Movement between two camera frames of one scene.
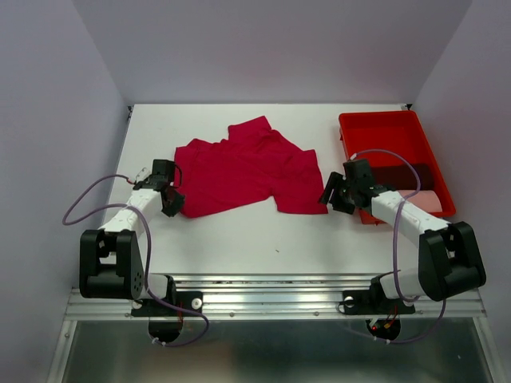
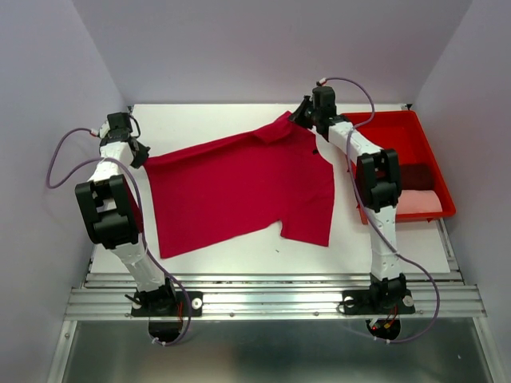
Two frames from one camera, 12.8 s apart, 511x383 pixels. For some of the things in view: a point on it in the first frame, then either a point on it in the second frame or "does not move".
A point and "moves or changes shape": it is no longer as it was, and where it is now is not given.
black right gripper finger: [334, 180] -> [303, 114]
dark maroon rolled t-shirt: [402, 177] does not move
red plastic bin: [390, 137] does not move
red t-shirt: [254, 163] moves or changes shape
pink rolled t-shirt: [423, 199] does not move
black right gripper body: [342, 197] -> [316, 115]
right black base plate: [374, 302] does not move
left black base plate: [188, 300] does not move
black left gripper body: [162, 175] -> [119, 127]
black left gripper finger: [172, 201] -> [139, 152]
